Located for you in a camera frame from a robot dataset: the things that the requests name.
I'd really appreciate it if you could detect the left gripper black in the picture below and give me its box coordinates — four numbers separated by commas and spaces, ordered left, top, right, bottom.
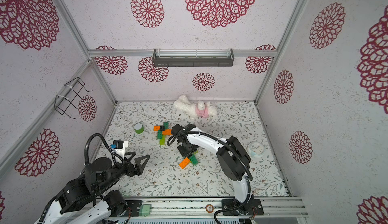
96, 152, 150, 193

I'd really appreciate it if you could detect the dark green lego brick back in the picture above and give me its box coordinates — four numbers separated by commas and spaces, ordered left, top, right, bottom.
189, 154, 199, 166

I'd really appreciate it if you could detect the long lime green lego brick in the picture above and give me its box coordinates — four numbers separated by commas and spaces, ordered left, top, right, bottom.
159, 135, 166, 145

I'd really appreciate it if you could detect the dark green lego brick front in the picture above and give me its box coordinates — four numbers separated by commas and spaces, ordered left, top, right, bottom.
157, 130, 163, 140

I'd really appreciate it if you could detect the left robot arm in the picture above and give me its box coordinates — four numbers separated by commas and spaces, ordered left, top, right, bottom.
36, 133, 150, 224

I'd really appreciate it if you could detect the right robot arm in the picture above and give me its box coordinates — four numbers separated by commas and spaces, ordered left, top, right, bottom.
167, 124, 254, 215

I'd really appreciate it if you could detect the green tape roll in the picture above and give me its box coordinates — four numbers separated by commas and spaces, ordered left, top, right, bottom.
133, 123, 144, 134

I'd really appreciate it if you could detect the white pink plush toy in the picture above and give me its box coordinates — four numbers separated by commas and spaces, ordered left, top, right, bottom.
173, 95, 217, 119

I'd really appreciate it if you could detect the green connector block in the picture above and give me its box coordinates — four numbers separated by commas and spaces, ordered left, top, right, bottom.
139, 204, 151, 217

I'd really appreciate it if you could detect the black wire wall rack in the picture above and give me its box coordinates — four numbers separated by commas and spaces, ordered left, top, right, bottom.
54, 77, 93, 120

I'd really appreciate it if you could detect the black wall shelf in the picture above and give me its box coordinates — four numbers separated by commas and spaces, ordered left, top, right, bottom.
152, 49, 235, 67

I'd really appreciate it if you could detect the metal base rail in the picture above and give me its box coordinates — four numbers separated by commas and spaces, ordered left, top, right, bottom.
107, 197, 308, 224

